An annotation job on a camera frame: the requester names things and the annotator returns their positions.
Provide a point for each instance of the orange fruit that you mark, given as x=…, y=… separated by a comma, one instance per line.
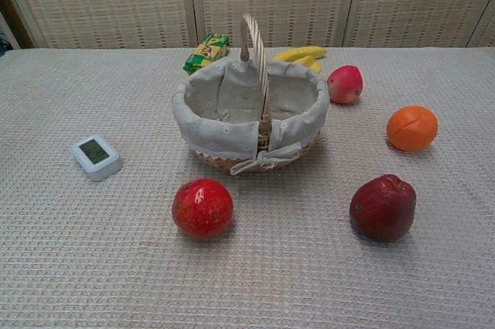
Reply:
x=412, y=128

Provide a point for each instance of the wicker basket with cloth liner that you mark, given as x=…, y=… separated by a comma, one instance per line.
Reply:
x=216, y=127

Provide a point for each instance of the woven grey tablecloth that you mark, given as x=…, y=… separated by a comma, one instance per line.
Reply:
x=116, y=247

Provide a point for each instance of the bright red pomegranate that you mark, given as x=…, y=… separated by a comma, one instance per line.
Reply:
x=202, y=208

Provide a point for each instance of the green yellow snack packet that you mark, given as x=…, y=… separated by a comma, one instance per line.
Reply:
x=205, y=54

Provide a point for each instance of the yellow banana bunch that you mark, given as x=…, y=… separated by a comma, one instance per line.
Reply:
x=299, y=54

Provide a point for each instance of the pink red peach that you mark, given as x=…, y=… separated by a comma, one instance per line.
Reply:
x=345, y=84

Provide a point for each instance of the dark red apple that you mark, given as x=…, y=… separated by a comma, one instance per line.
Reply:
x=383, y=208

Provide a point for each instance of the white digital thermometer clock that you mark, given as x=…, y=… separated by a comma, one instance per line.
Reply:
x=96, y=157

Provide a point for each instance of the woven bamboo folding screen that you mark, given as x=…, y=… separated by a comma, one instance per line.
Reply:
x=309, y=0

